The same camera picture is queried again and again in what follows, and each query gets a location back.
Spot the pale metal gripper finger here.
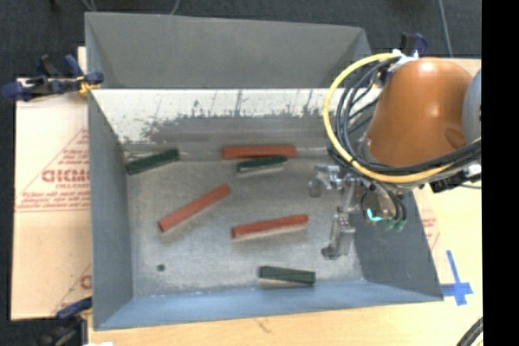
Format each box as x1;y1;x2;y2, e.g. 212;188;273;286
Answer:
321;213;358;261
308;163;346;198

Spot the dark green flat block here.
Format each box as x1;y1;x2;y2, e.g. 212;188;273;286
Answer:
124;147;182;176
235;155;290;177
258;265;316;288

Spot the red-brown flat block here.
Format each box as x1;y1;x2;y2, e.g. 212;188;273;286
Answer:
157;183;232;234
230;213;310;241
221;144;298;160

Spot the grey metal bin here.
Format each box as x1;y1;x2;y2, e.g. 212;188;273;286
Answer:
84;11;444;331

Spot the brown cardboard board red print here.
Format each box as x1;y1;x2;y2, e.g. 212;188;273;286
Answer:
10;46;94;321

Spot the black cylinder on white bracket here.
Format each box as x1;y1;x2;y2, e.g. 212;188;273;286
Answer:
429;164;483;194

